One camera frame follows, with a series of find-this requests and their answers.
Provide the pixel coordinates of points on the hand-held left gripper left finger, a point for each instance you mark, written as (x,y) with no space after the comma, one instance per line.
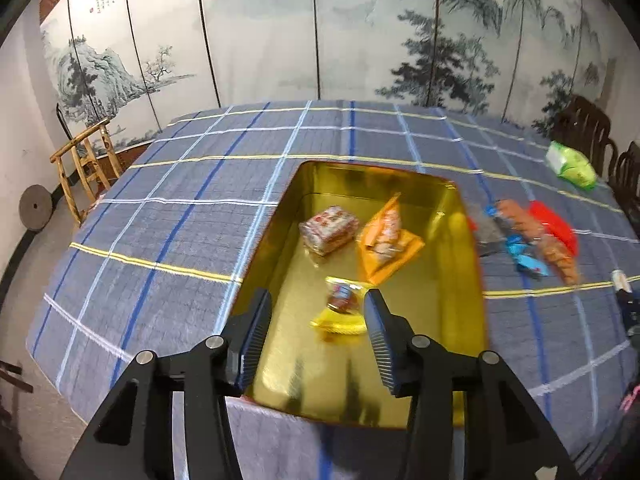
(250,340)

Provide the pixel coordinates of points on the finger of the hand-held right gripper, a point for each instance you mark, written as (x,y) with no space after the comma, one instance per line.
(624,287)

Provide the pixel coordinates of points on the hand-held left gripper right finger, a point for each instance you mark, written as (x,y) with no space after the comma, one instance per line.
(382,345)

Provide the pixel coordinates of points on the gold rectangular tin box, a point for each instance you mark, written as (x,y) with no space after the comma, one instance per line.
(300,310)

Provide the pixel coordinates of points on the yellow snack packet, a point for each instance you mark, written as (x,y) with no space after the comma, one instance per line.
(342,300)

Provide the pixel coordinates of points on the brown cookie packet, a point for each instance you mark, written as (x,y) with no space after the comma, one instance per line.
(557,257)
(517,217)

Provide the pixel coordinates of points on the blue candy packet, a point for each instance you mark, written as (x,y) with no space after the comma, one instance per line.
(515,247)
(532,266)
(492,208)

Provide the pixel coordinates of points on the orange snack packet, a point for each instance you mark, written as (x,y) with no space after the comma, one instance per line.
(385,240)

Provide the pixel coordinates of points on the pink white snack packet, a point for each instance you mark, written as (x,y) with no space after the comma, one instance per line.
(327,227)

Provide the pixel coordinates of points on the clear dark snack packet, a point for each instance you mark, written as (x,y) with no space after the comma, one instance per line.
(485,232)

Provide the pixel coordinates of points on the red snack packet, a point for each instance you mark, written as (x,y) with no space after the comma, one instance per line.
(550,222)

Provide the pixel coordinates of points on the dark wooden chair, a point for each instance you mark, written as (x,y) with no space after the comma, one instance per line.
(630,170)
(585,120)
(12,375)

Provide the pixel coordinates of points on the green snack bag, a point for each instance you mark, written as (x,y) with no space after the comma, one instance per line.
(570,165)

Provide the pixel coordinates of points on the blue checked tablecloth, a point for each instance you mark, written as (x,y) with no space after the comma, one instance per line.
(175,210)

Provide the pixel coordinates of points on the round stone disc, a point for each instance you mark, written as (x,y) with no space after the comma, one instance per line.
(27,215)

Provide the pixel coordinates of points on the bamboo chair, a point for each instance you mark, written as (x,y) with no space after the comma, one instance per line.
(80,139)

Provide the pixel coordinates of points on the painted folding screen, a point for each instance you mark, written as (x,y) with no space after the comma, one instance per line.
(300,35)

